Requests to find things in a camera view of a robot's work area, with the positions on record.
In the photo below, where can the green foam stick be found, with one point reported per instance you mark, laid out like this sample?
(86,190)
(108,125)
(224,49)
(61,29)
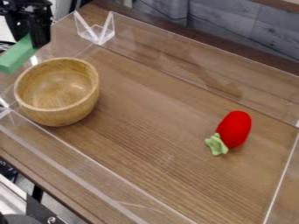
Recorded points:
(17,55)

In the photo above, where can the clear acrylic tray wall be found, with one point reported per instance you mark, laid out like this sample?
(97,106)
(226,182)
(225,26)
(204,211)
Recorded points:
(133,164)

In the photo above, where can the red plush strawberry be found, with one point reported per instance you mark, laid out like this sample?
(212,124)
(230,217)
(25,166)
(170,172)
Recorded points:
(232,133)

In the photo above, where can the clear acrylic corner bracket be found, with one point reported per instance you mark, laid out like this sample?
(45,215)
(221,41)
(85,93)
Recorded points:
(97,34)

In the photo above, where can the brown wooden bowl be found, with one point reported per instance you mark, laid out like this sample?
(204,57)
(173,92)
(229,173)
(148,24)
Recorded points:
(58,91)

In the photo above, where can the black clamp with bolt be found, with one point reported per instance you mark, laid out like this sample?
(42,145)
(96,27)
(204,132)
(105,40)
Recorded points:
(26,211)

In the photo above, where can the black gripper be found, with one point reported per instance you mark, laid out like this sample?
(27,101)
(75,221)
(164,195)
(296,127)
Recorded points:
(41,21)

